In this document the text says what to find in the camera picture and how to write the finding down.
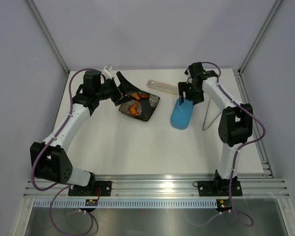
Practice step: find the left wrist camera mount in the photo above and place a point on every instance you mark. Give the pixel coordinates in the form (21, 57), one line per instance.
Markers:
(107, 71)

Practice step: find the left aluminium frame post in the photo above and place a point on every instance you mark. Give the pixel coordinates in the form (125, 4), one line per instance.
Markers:
(45, 31)

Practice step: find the aluminium rail front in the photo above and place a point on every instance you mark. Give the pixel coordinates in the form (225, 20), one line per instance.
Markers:
(183, 186)

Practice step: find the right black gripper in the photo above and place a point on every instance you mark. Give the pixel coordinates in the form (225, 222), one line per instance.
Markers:
(196, 99)

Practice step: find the aluminium rail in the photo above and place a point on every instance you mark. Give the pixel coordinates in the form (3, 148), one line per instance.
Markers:
(259, 130)
(183, 186)

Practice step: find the left circuit board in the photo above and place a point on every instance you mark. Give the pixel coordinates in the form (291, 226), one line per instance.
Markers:
(91, 202)

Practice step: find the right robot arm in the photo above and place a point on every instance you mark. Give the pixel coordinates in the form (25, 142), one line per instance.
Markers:
(234, 130)

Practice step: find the metal tongs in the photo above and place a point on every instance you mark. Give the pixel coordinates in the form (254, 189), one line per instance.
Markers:
(211, 115)

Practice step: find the right side aluminium rail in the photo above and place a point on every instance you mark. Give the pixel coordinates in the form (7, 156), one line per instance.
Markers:
(259, 130)

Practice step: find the black floral square plate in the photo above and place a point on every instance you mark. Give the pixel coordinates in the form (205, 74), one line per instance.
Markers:
(141, 105)

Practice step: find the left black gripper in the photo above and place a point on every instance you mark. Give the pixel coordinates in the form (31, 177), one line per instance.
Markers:
(118, 98)

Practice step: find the white slotted cable duct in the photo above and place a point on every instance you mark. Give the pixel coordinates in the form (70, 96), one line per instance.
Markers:
(129, 203)

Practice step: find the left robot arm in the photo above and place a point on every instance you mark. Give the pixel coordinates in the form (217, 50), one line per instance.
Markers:
(50, 162)

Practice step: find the blue lunch box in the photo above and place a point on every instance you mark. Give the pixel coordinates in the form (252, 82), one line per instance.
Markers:
(179, 125)

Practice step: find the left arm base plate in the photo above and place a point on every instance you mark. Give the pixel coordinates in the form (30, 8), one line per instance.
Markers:
(101, 188)

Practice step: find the circuit board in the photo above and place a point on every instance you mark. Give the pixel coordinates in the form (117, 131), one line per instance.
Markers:
(223, 205)
(91, 202)

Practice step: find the right aluminium frame post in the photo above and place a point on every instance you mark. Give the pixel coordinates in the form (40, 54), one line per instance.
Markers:
(260, 35)

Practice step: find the fried chicken piece lower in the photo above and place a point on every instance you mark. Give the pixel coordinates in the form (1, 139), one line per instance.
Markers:
(135, 109)

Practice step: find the right circuit board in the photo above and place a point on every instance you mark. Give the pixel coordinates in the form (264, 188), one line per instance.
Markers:
(223, 205)

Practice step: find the aluminium frame post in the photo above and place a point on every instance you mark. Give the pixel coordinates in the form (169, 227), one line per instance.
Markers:
(260, 35)
(45, 31)

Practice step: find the fried chicken wing top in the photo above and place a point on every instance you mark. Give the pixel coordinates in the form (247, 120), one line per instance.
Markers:
(139, 96)

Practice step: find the blue lunch box lid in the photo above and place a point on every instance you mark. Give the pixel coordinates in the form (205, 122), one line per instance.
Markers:
(182, 113)

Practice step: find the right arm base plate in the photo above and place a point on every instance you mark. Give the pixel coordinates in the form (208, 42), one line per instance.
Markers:
(207, 189)

